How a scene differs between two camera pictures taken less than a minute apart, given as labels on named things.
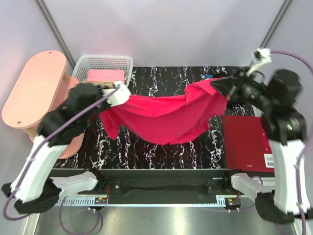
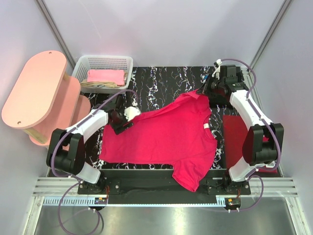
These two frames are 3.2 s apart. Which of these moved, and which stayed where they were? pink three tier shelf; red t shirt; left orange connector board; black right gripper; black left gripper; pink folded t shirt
Moved: black left gripper; red t shirt; black right gripper
Stayed: left orange connector board; pink folded t shirt; pink three tier shelf
